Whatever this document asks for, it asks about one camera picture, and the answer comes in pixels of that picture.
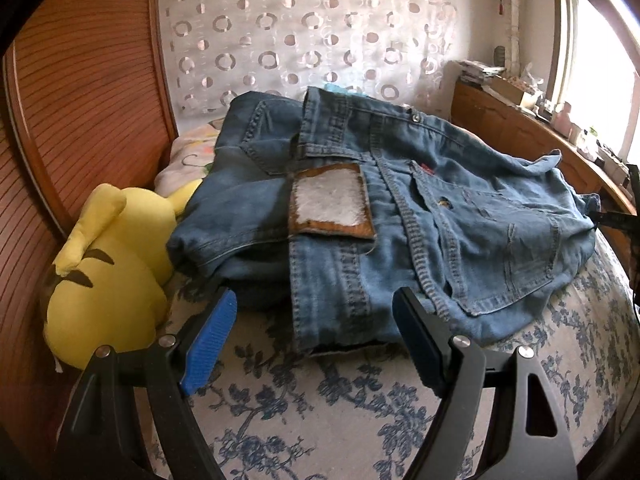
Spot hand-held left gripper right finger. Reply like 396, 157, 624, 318
392, 287, 581, 480

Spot light floral pillow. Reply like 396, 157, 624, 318
154, 115, 231, 198

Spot bright window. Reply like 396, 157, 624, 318
552, 0, 640, 161

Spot white wrapped pipe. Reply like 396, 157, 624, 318
500, 0, 522, 76

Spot yellow plush toy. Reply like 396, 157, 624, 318
42, 182, 203, 373

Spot blue floral bed sheet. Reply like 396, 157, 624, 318
145, 230, 640, 480

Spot wooden cabinet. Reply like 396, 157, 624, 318
450, 80, 636, 216

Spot cardboard box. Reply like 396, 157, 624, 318
482, 77, 543, 108

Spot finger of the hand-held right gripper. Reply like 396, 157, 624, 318
592, 207, 640, 233

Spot wooden slatted headboard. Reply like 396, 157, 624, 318
0, 0, 181, 461

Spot white curtain with ring pattern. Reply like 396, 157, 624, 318
157, 0, 506, 126

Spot stack of papers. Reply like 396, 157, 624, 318
457, 60, 506, 86

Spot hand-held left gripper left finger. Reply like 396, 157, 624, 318
52, 287, 238, 480

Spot row of small windowsill items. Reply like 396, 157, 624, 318
537, 100, 631, 181

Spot blue denim pants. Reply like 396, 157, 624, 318
166, 86, 601, 356

